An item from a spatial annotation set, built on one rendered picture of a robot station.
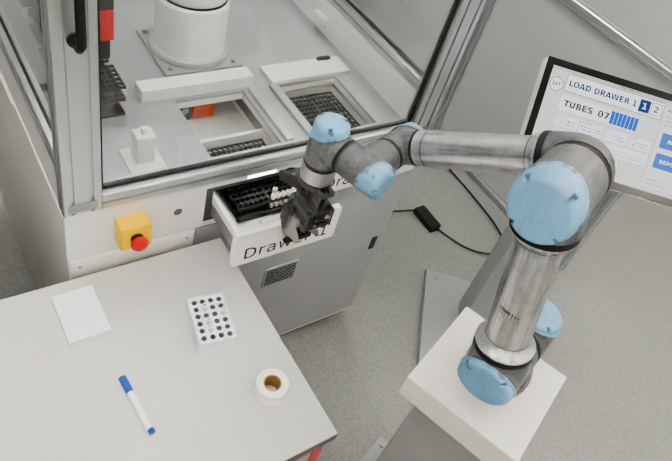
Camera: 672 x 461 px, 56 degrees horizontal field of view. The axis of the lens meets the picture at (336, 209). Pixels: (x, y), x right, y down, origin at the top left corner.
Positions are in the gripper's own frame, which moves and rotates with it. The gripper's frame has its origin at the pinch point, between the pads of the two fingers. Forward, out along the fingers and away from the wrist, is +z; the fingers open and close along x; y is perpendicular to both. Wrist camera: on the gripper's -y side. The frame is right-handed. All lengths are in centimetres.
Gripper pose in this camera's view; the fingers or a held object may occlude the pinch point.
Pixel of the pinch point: (293, 231)
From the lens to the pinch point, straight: 150.8
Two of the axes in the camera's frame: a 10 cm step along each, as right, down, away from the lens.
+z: -2.4, 6.9, 6.9
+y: 5.2, 6.9, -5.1
